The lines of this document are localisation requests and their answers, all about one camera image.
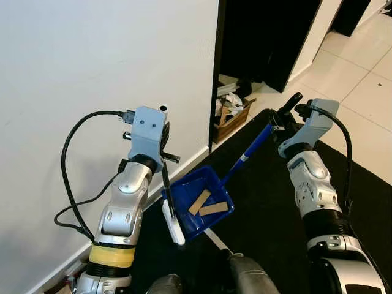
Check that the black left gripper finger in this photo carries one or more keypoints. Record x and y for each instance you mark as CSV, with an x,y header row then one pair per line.
x,y
171,158

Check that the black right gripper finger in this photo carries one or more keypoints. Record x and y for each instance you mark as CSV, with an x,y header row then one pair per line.
x,y
294,101

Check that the white and black hand brush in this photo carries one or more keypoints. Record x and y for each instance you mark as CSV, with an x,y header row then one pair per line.
x,y
174,226

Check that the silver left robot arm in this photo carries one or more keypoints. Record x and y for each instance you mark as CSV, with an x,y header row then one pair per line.
x,y
122,214

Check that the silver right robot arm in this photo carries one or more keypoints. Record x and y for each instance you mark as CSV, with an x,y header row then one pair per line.
x,y
318,202

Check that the black floor mat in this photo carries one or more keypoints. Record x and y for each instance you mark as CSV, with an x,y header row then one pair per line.
x,y
269,208

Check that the open cardboard box with rubbish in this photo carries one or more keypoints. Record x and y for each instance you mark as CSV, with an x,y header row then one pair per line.
x,y
236,122

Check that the wide black door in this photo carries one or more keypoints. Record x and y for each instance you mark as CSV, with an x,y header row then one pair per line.
x,y
263,37

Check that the narrow black door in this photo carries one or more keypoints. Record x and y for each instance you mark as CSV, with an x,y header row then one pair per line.
x,y
350,15

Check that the grey left robot leg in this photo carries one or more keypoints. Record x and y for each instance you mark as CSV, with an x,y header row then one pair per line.
x,y
165,285

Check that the grey robot leg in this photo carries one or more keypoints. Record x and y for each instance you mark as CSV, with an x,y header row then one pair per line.
x,y
165,285
254,275

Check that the grey right robot leg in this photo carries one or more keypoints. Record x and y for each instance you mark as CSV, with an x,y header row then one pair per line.
x,y
254,275

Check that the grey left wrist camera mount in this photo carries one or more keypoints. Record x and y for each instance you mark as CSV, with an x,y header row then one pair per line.
x,y
147,138

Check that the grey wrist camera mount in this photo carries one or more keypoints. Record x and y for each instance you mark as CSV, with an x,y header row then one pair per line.
x,y
318,125
147,138

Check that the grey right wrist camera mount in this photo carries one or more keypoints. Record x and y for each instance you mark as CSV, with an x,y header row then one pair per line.
x,y
318,125

